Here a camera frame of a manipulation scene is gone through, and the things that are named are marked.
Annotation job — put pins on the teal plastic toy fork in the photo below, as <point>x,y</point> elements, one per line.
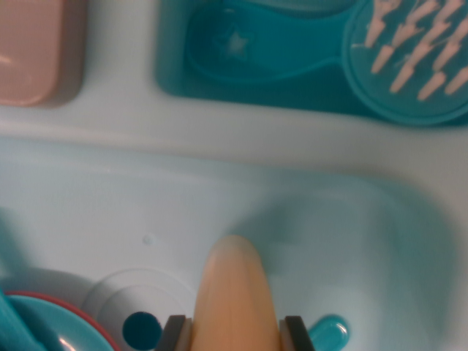
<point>327,334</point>

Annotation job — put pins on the gripper right finger with grey pad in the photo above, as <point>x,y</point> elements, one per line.
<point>296,334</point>

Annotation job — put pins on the beige toy detergent bottle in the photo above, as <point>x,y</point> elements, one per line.
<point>234,300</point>

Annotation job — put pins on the teal dish brush white bristles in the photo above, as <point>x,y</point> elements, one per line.
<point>292,51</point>

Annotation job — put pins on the grey toy faucet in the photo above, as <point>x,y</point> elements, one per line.
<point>33,55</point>

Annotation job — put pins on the light blue toy sink unit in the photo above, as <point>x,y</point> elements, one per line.
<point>183,183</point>

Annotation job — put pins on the gripper left finger with grey pad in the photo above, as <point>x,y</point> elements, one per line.
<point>175,334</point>

